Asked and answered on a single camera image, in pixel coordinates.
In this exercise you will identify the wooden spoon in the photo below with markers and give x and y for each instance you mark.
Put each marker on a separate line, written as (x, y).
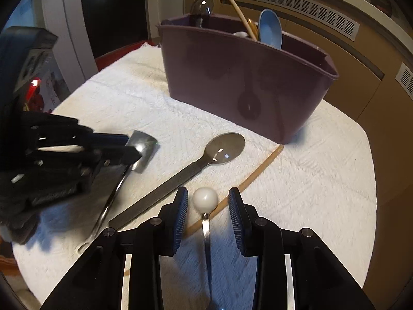
(254, 28)

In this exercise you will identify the steel wire handle spatula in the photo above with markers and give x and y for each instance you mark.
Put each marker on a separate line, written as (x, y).
(143, 147)

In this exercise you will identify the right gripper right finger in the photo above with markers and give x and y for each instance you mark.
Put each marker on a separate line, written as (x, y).
(320, 281)

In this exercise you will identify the white textured table cloth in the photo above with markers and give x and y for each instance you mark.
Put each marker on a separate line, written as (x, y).
(324, 179)

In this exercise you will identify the black handled steel spoon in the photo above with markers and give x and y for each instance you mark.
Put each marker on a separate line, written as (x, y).
(200, 12)

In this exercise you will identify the white plastic spoon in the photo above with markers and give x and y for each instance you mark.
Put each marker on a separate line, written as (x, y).
(241, 34)

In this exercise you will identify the steel ladle white ball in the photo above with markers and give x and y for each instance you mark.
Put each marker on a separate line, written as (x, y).
(205, 200)

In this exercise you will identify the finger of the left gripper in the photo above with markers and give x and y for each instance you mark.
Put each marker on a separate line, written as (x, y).
(118, 155)
(109, 140)

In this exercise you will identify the wooden chopstick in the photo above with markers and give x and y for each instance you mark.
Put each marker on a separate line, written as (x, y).
(242, 17)
(245, 183)

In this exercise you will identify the purple utensil caddy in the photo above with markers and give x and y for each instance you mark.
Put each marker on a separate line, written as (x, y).
(270, 91)

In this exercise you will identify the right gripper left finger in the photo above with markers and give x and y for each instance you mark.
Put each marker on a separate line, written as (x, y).
(95, 280)

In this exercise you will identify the blue plastic spoon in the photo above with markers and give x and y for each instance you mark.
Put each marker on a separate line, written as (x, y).
(270, 29)

